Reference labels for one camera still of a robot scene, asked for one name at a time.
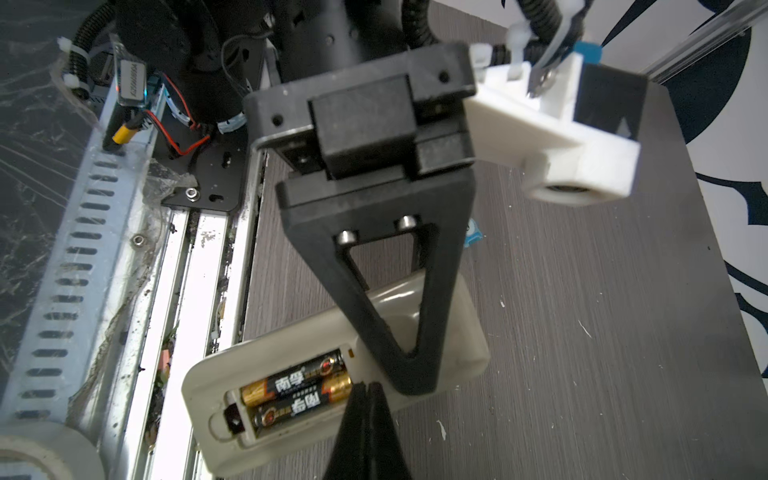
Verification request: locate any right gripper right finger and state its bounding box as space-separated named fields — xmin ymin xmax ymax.
xmin=367 ymin=383 xmax=412 ymax=480

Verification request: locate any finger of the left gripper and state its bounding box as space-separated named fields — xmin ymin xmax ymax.
xmin=276 ymin=167 xmax=476 ymax=396

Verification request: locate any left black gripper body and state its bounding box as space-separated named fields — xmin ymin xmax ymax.
xmin=243 ymin=42 xmax=476 ymax=179

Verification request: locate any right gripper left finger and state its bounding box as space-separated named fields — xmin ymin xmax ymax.
xmin=323 ymin=383 xmax=368 ymax=480

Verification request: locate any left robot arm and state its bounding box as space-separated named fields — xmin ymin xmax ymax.
xmin=61 ymin=1 xmax=512 ymax=395

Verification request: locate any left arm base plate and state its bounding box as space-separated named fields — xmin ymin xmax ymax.
xmin=154 ymin=127 xmax=249 ymax=213

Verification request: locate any slotted cable duct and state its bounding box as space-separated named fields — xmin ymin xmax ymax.
xmin=1 ymin=90 xmax=175 ymax=428

